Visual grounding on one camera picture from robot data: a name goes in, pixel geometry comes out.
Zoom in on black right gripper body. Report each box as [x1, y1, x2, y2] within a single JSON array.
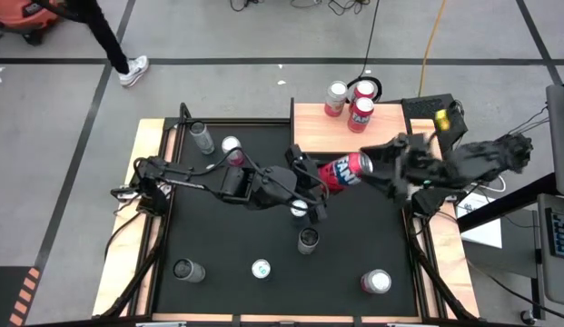
[[389, 133, 447, 193]]

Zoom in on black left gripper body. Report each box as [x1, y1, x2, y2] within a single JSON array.
[[252, 144, 331, 225]]

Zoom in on red Fanta can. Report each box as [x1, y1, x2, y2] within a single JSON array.
[[346, 96, 376, 134], [316, 152, 374, 195], [351, 79, 377, 104]]

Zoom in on wooden shelf with black legs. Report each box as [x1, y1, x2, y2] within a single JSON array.
[[289, 96, 417, 172]]

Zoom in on blue silver Red Bull can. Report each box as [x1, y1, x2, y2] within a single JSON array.
[[289, 199, 310, 227]]

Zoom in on yellow tag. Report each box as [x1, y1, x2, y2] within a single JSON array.
[[434, 108, 451, 132]]

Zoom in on silver white Celsius can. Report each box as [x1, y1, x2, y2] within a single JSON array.
[[297, 226, 321, 256]]

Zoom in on black perforated computer case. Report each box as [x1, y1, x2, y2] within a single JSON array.
[[401, 93, 470, 154]]

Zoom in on pink and white can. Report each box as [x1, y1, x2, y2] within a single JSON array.
[[221, 135, 245, 167]]

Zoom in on silver slim can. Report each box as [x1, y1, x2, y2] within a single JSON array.
[[189, 120, 216, 155], [172, 257, 207, 283]]

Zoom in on black desk beam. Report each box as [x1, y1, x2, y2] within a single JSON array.
[[457, 172, 559, 233]]

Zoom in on grey monitor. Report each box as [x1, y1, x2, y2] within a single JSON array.
[[545, 84, 564, 197]]

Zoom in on grey laptop with keyboard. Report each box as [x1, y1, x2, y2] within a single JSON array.
[[535, 193, 564, 308]]

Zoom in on person's shoe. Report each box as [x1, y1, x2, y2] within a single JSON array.
[[117, 54, 150, 88]]

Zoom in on person's legs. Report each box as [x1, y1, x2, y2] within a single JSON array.
[[65, 0, 150, 88]]

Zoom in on black orange hazard mat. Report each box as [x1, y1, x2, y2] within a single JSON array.
[[0, 265, 43, 327]]

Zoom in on orange shop vacuum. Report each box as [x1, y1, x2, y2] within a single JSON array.
[[0, 0, 60, 46]]

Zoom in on white cable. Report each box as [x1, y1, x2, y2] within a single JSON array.
[[483, 175, 509, 194]]

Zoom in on black coiled cable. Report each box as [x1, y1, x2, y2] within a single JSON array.
[[342, 0, 383, 104]]

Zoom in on yellow cable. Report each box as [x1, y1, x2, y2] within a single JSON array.
[[417, 0, 448, 99]]

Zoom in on black vacuum hose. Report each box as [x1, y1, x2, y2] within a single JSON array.
[[34, 0, 90, 24]]

